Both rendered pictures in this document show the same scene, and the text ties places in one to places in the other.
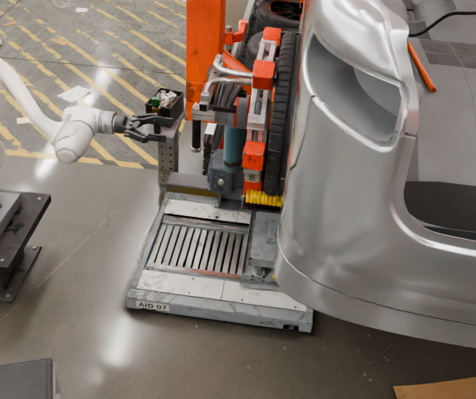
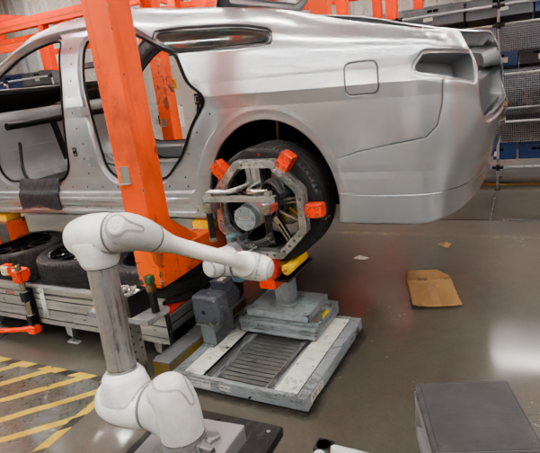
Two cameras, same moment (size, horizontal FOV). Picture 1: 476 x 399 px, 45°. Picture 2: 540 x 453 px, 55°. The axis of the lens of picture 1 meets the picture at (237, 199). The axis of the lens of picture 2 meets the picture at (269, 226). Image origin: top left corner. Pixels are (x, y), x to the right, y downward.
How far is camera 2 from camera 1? 2.58 m
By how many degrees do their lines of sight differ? 60
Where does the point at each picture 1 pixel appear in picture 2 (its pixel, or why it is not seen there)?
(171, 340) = (352, 390)
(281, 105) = (309, 169)
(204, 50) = (160, 214)
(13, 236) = not seen: hidden behind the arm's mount
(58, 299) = not seen: outside the picture
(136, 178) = not seen: hidden behind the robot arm
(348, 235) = (473, 136)
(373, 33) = (456, 35)
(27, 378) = (440, 394)
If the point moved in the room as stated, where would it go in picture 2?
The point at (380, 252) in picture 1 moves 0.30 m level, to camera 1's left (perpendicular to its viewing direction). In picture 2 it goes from (482, 136) to (480, 147)
